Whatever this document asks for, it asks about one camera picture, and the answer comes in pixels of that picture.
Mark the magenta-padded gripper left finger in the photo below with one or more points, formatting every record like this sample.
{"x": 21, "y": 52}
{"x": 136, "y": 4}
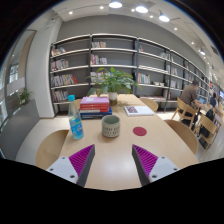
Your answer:
{"x": 63, "y": 168}

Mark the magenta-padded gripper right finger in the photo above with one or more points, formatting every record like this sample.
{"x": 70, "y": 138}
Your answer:
{"x": 161, "y": 168}

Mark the clear bottle with blue cap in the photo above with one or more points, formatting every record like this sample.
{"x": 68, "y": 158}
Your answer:
{"x": 76, "y": 126}

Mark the wooden round-backed chair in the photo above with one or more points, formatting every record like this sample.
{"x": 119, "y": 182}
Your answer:
{"x": 50, "y": 146}
{"x": 77, "y": 104}
{"x": 150, "y": 104}
{"x": 183, "y": 133}

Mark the flat round red coaster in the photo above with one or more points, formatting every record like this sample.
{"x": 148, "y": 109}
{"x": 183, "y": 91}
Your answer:
{"x": 139, "y": 131}

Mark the dark blue book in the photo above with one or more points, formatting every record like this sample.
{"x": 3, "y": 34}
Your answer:
{"x": 95, "y": 115}

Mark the grey-green patterned ceramic cup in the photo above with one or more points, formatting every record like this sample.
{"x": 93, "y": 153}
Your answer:
{"x": 110, "y": 128}

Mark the group of wooden slatted chairs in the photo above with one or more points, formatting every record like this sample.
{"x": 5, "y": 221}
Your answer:
{"x": 208, "y": 125}

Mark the red book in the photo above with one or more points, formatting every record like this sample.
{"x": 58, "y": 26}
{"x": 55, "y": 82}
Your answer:
{"x": 94, "y": 107}

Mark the pink book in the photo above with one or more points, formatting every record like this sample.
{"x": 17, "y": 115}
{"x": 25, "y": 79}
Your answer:
{"x": 94, "y": 100}

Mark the person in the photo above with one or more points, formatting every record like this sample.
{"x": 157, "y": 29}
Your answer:
{"x": 213, "y": 100}
{"x": 189, "y": 95}

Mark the small green plant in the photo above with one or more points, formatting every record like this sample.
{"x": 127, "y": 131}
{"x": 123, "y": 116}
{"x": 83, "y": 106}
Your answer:
{"x": 24, "y": 96}

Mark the green potted plant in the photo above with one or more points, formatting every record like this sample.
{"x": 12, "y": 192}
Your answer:
{"x": 112, "y": 81}

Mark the grey bookshelf unit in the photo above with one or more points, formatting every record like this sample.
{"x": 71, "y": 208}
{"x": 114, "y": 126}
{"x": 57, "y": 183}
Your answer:
{"x": 115, "y": 50}

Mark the group of ceiling lights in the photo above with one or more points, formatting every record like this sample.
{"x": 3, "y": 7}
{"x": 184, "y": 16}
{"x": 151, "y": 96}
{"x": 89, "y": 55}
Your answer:
{"x": 115, "y": 4}

